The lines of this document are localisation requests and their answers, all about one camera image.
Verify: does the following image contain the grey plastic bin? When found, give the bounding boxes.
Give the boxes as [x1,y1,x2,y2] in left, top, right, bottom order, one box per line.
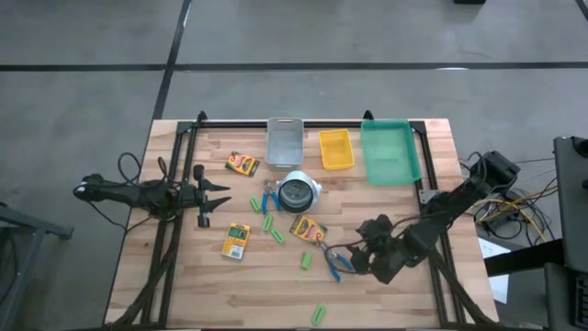
[265,117,305,172]

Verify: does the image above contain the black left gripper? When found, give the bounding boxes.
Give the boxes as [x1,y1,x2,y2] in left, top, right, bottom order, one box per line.
[178,164,232,229]

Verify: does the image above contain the black equipment cabinet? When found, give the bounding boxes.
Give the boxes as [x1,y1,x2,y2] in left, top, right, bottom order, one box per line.
[553,135,588,272]

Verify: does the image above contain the black desk beam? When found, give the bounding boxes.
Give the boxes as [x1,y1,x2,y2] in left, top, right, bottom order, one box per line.
[481,238,566,278]

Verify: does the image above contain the white coiled cable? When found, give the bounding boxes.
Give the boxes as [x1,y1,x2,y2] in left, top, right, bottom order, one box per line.
[275,170,323,215]

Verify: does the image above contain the black equipment case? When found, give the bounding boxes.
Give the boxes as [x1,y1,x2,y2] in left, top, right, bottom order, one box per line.
[544,262,588,331]

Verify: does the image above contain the green plastic tray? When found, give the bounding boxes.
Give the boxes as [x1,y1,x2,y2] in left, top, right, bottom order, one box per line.
[360,118,423,187]

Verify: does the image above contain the yellow floor cable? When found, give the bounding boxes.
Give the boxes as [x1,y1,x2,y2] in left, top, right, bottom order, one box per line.
[470,183,560,244]

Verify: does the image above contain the white paper sheet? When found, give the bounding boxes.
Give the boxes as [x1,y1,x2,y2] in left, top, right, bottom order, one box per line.
[487,274,510,304]
[477,236,511,261]

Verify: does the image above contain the yellow plastic basket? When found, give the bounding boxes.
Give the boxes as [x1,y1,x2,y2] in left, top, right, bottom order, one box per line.
[318,128,356,171]

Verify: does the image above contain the grey metal bracket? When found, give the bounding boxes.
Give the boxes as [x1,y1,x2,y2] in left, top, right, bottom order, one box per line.
[418,188,442,206]

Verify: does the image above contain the black floor cable bundle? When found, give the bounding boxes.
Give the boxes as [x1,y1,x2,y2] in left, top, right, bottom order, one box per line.
[458,151,560,243]

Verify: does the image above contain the yellow green crayon box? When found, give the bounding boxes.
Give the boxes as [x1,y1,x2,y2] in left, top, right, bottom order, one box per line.
[220,222,252,262]
[288,213,329,245]
[224,151,261,178]

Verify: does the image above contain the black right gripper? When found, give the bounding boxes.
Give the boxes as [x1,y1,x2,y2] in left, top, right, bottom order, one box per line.
[349,213,413,285]

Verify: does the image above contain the black aluminium table frame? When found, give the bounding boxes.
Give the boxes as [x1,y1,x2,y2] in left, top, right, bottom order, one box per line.
[106,109,500,330]

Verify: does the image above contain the grey metal stand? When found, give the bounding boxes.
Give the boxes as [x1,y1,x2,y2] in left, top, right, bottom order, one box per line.
[0,201,74,331]

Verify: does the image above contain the blue handled pliers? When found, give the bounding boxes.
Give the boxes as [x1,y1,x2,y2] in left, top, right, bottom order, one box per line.
[260,178,282,216]
[320,241,356,283]

